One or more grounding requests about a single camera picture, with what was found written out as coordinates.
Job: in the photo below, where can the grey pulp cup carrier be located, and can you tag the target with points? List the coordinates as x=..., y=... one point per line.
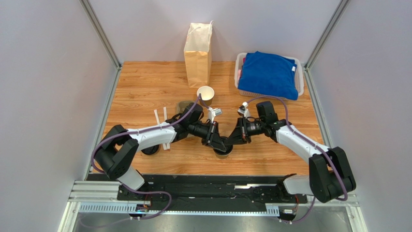
x=184, y=107

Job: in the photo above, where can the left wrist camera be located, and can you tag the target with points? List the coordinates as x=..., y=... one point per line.
x=213, y=112

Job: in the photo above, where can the brown paper bag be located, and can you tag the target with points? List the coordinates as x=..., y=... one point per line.
x=198, y=54

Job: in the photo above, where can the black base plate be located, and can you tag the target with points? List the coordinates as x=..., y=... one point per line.
x=210, y=193

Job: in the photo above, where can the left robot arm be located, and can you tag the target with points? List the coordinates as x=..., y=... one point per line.
x=115, y=153

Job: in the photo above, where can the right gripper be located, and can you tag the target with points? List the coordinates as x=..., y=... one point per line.
x=242, y=131

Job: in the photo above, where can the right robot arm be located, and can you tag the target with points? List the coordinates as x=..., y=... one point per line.
x=330, y=176

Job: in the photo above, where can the black cup lid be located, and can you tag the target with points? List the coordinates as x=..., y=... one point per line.
x=226, y=152
x=151, y=150

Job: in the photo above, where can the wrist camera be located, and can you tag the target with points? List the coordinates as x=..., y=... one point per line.
x=243, y=110
x=213, y=112

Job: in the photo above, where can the white plastic basket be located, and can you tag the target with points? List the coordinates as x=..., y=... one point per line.
x=299, y=82

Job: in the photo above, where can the paper coffee cup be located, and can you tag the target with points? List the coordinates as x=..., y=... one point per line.
x=221, y=157
x=207, y=94

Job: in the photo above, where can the blue folded towel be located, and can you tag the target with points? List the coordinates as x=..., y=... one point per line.
x=268, y=74

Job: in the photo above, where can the white wrapped straw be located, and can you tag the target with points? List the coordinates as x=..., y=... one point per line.
x=157, y=118
x=165, y=116

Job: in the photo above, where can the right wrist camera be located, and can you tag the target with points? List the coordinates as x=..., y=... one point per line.
x=243, y=110

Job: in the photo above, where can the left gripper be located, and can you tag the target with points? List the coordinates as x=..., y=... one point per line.
x=213, y=137

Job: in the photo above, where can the aluminium frame rail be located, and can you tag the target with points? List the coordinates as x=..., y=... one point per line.
x=98, y=196

